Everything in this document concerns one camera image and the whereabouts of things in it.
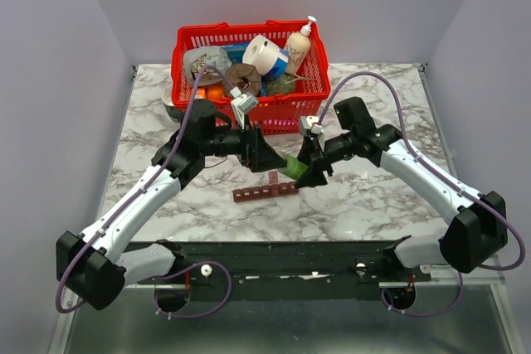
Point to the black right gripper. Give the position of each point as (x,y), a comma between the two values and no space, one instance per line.
(313,150)

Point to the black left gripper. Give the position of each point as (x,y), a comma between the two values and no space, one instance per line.
(256,153)

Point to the green pill bottle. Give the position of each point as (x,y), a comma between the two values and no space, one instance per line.
(294,169)

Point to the brown weekly pill organizer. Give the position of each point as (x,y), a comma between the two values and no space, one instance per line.
(273,189)

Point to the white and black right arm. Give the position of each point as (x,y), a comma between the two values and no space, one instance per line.
(474,231)

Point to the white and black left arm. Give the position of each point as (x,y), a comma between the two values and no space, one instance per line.
(95,264)

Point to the red plastic shopping basket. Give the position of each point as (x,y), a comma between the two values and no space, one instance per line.
(277,114)

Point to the green round vegetable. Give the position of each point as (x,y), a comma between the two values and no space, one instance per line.
(283,85)

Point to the orange fruit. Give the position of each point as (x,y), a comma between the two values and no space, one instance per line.
(215,92)

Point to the brown round paper package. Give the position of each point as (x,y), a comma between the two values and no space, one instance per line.
(245,77)

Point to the small orange box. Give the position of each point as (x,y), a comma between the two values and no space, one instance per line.
(199,93)

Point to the white dark cup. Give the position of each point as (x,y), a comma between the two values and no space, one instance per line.
(173,113)

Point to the white toilet paper roll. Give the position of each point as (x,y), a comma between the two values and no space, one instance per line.
(269,60)

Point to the blue package in basket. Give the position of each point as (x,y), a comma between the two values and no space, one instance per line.
(235,51)

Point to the white pump lotion bottle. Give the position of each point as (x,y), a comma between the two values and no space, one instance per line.
(298,45)

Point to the grey cartoon snack bag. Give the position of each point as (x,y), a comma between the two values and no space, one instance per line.
(214,56)

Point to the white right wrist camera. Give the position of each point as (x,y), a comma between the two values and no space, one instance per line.
(309,126)

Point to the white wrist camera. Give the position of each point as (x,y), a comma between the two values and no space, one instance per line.
(242,104)
(309,126)

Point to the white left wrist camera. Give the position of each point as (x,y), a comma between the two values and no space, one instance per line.
(242,104)

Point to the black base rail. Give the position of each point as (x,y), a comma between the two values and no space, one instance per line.
(292,270)

